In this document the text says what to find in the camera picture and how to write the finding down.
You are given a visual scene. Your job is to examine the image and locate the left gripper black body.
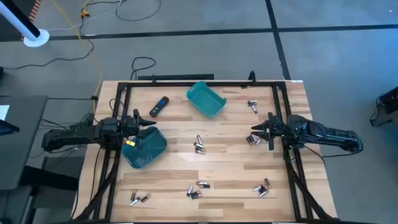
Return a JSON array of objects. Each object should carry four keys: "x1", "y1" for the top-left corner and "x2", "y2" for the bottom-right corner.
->
[{"x1": 122, "y1": 115, "x2": 137, "y2": 138}]

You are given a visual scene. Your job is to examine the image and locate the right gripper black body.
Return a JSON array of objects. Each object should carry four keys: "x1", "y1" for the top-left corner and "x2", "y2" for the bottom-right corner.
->
[{"x1": 273, "y1": 119, "x2": 292, "y2": 141}]

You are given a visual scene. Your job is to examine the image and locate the blue plastic bin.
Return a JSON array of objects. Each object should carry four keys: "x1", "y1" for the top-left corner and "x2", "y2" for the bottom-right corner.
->
[{"x1": 121, "y1": 125, "x2": 169, "y2": 170}]

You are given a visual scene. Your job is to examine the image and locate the green plastic bin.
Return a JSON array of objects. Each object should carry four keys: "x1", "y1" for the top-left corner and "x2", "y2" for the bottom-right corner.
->
[{"x1": 186, "y1": 80, "x2": 228, "y2": 119}]

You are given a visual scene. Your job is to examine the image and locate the black remote control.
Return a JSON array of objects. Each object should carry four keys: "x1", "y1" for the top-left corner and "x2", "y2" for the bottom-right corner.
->
[{"x1": 149, "y1": 95, "x2": 170, "y2": 118}]

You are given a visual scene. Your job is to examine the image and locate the black power strip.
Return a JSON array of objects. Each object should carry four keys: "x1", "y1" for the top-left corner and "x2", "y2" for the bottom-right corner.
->
[{"x1": 137, "y1": 73, "x2": 215, "y2": 81}]

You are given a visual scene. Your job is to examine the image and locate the grey desk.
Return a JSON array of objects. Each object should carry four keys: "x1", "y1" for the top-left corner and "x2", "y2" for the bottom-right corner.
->
[{"x1": 0, "y1": 95, "x2": 49, "y2": 191}]

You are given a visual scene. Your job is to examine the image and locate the black equipment box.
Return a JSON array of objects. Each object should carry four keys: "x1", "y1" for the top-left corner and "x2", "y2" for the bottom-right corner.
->
[{"x1": 369, "y1": 86, "x2": 398, "y2": 128}]

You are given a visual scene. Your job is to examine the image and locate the dark tablet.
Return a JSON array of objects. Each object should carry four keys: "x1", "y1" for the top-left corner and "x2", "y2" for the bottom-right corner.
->
[{"x1": 0, "y1": 119, "x2": 21, "y2": 136}]

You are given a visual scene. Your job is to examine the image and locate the white pole with round base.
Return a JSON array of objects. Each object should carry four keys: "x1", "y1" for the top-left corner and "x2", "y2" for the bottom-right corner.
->
[{"x1": 0, "y1": 0, "x2": 50, "y2": 49}]

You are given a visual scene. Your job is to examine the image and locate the orange black striped board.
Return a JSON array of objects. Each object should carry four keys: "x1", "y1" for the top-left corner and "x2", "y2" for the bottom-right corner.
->
[{"x1": 29, "y1": 0, "x2": 43, "y2": 23}]

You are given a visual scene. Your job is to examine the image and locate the yellow cable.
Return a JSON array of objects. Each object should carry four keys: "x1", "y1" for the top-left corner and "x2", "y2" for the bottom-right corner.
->
[{"x1": 50, "y1": 0, "x2": 104, "y2": 114}]

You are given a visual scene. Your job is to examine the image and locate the black aluminium table frame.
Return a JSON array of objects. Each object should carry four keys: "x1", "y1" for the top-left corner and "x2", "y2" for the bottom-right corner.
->
[{"x1": 74, "y1": 79, "x2": 338, "y2": 224}]

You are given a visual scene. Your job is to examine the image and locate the long black floor cable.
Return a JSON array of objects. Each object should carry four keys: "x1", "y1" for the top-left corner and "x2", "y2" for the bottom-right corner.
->
[{"x1": 0, "y1": 15, "x2": 95, "y2": 71}]

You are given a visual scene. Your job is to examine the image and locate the black floor cable loop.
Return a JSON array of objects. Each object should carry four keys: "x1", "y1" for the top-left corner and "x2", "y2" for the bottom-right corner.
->
[{"x1": 114, "y1": 0, "x2": 162, "y2": 22}]

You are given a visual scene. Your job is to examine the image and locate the white floor cable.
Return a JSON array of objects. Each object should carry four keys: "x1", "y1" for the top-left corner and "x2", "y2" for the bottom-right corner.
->
[{"x1": 45, "y1": 0, "x2": 125, "y2": 32}]

